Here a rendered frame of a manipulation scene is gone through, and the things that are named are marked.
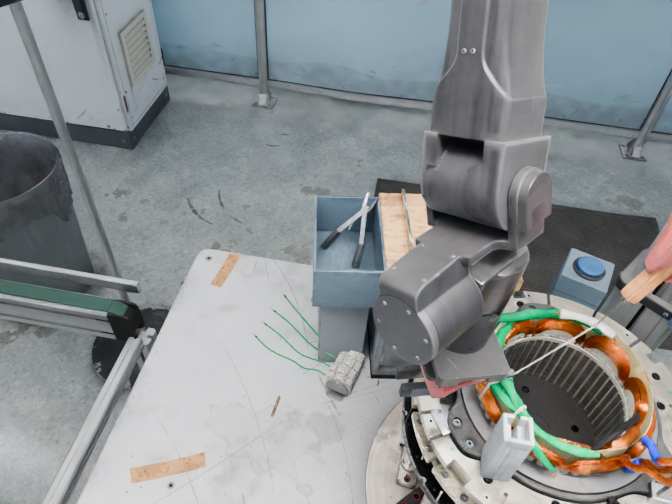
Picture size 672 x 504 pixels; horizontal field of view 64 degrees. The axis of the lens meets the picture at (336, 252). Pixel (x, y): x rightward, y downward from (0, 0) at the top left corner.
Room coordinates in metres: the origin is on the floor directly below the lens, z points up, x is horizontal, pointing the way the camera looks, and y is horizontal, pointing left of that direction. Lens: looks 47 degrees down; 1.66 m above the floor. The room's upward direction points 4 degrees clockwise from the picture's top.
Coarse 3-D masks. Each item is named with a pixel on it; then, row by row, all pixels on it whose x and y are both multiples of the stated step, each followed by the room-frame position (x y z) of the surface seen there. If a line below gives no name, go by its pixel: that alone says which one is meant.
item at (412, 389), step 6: (402, 384) 0.28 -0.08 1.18; (408, 384) 0.28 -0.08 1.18; (414, 384) 0.28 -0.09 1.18; (420, 384) 0.28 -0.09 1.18; (402, 390) 0.27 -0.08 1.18; (408, 390) 0.27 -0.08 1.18; (414, 390) 0.27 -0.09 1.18; (420, 390) 0.27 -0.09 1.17; (426, 390) 0.28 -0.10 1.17; (402, 396) 0.27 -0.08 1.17; (408, 396) 0.27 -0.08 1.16; (414, 396) 0.27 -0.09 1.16
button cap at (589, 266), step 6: (582, 258) 0.60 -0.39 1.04; (588, 258) 0.60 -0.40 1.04; (594, 258) 0.61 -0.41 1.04; (576, 264) 0.60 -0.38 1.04; (582, 264) 0.59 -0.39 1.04; (588, 264) 0.59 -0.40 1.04; (594, 264) 0.59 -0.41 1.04; (600, 264) 0.59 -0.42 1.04; (582, 270) 0.58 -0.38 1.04; (588, 270) 0.58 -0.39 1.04; (594, 270) 0.58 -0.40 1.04; (600, 270) 0.58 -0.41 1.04; (588, 276) 0.57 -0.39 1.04; (594, 276) 0.57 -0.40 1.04
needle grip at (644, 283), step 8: (656, 272) 0.31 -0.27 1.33; (664, 272) 0.31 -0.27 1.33; (632, 280) 0.32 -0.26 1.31; (640, 280) 0.31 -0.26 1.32; (648, 280) 0.31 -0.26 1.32; (656, 280) 0.31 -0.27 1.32; (624, 288) 0.32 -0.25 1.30; (632, 288) 0.31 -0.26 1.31; (640, 288) 0.31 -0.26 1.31; (648, 288) 0.31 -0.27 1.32; (624, 296) 0.31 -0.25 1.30; (632, 296) 0.31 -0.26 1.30; (640, 296) 0.31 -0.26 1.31
